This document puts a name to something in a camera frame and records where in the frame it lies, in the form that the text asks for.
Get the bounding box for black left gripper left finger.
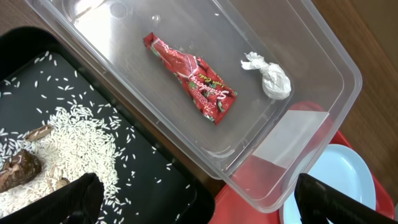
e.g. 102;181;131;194
1;173;104;224

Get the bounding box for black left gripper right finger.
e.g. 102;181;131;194
294;173;397;224

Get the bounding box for white tissue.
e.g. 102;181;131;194
241;52;292;100

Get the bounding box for red snack wrapper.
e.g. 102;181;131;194
143;32;238;125

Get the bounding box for black waste tray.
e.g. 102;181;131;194
1;27;215;223

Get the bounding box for light blue plate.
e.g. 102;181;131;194
279;143;377;224

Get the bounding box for rice and food scraps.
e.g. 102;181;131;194
0;51;192;224

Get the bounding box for red plastic tray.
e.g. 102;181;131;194
208;101;396;224

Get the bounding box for clear plastic bin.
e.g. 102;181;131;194
29;0;362;213

